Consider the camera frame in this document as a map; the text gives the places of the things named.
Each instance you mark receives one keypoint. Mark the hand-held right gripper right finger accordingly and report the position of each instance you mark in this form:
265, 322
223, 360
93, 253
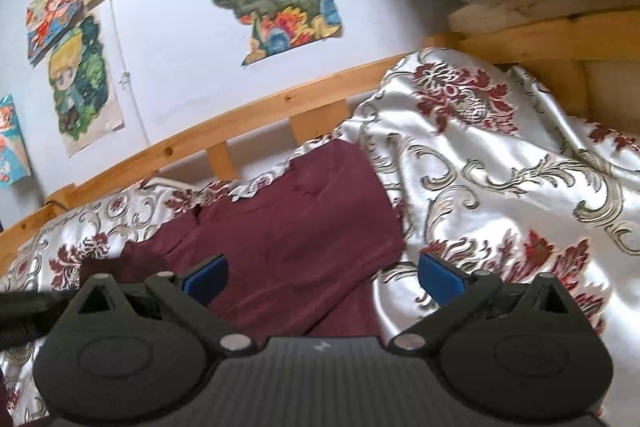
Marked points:
440, 278

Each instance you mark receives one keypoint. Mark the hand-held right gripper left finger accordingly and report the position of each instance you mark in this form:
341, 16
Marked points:
207, 276

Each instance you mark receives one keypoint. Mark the maroon knit garment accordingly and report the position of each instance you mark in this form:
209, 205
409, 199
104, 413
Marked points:
300, 227

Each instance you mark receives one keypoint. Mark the floral satin blanket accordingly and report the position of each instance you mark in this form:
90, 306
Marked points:
500, 167

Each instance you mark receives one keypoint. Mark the orange-haired figure wall poster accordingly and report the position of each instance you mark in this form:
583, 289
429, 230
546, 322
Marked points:
12, 147

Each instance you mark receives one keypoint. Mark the wooden bed frame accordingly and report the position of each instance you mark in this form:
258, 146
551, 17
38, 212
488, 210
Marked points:
280, 99

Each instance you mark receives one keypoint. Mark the white wall pipe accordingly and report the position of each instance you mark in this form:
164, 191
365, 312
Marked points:
127, 72

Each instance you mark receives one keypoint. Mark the blond figure wall poster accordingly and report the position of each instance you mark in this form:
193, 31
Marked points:
82, 87

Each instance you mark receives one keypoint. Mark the red-haired figure wall poster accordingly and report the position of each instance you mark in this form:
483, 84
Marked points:
57, 12

